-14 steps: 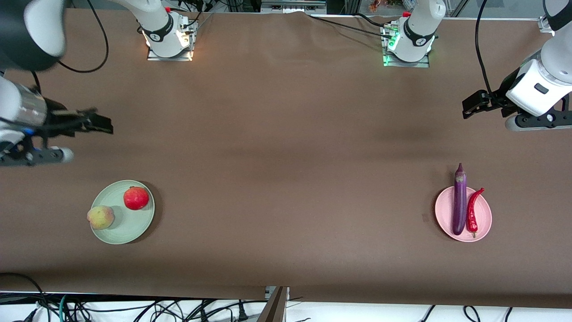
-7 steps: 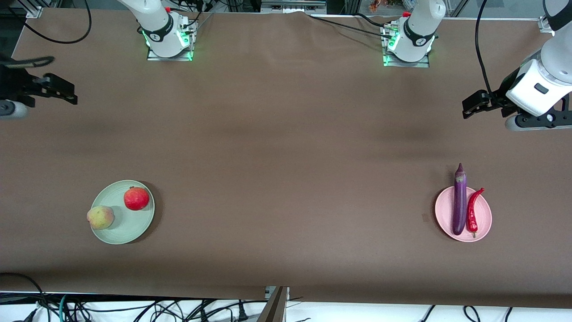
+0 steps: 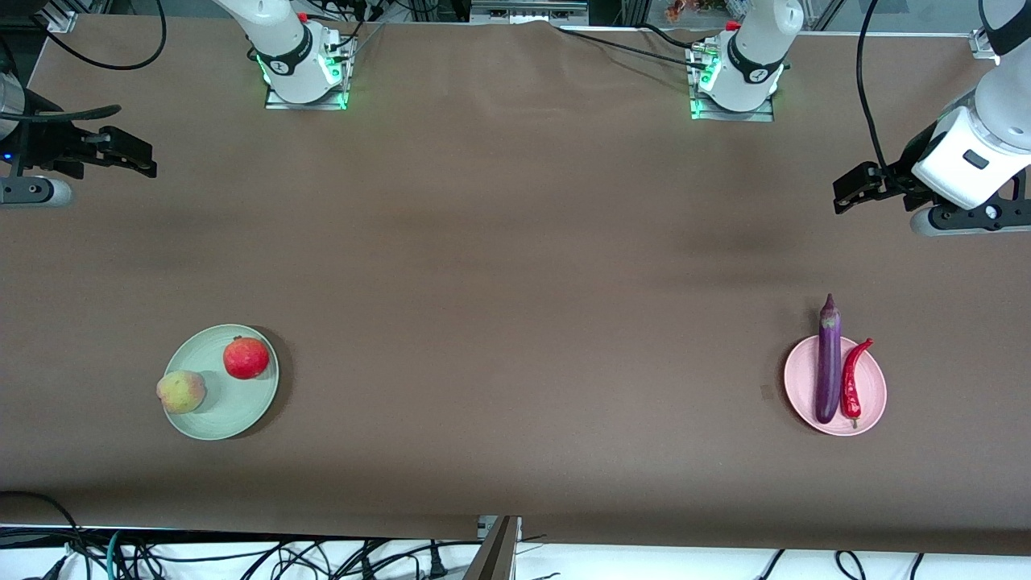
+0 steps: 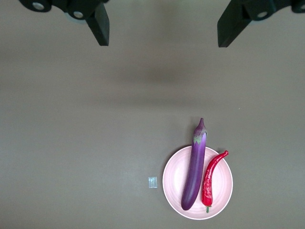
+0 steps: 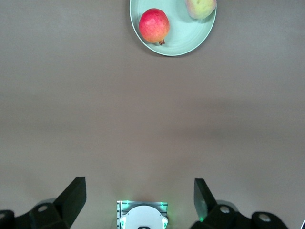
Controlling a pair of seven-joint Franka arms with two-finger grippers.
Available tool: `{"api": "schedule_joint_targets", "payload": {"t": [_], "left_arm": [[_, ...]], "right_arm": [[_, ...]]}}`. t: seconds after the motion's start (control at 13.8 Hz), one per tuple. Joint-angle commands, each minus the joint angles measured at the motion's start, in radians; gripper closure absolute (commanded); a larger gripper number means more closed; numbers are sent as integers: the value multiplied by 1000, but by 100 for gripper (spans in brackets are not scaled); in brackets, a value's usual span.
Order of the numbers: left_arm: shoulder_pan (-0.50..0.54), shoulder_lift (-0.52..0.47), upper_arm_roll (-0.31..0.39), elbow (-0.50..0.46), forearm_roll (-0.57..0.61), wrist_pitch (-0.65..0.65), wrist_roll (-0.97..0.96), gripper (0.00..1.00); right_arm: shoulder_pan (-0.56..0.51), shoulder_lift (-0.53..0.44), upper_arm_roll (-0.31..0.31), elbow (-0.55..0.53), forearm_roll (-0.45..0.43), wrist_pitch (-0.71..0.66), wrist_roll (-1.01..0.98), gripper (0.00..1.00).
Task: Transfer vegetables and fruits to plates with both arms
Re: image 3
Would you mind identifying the grey background device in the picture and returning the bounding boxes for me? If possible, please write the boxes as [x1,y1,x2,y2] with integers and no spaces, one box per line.
[471,0,589,25]

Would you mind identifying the green round plate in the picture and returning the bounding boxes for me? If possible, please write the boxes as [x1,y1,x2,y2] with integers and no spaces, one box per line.
[164,324,279,441]

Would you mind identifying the grey table frame post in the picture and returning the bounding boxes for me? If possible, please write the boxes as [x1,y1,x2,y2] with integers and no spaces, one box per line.
[463,516,523,580]

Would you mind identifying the red chili pepper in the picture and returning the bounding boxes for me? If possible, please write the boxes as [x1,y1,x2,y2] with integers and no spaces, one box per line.
[841,338,875,429]

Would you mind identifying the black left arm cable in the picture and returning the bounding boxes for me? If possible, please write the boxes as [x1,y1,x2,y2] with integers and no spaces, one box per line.
[855,0,891,174]

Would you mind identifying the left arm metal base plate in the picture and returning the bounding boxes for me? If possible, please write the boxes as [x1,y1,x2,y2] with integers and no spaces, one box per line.
[689,44,776,122]

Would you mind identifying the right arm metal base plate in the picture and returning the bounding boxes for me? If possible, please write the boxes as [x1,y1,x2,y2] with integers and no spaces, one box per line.
[264,36,357,111]

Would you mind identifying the brown table cover mat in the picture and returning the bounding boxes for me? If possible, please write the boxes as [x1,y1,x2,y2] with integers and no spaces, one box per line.
[0,14,1031,557]

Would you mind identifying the orange background clutter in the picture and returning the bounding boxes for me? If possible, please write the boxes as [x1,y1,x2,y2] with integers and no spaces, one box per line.
[665,0,726,21]

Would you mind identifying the pink round plate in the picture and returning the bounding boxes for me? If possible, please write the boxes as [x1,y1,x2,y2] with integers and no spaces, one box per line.
[784,334,888,437]

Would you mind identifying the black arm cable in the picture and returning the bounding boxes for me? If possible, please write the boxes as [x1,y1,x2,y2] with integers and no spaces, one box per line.
[0,0,168,122]
[855,0,891,174]

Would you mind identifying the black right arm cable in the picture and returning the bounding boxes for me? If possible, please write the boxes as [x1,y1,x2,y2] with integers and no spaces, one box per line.
[0,0,168,122]

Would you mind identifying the yellow-pink peach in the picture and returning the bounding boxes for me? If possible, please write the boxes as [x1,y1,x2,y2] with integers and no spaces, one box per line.
[156,370,207,415]

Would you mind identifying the black cable across table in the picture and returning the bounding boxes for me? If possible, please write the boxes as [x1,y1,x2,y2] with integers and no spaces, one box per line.
[556,27,702,69]

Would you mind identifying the red pomegranate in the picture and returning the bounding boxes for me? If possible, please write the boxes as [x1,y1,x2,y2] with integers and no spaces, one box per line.
[223,336,271,380]

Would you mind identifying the long purple eggplant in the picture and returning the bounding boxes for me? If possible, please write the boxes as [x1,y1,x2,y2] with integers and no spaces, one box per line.
[814,294,843,425]

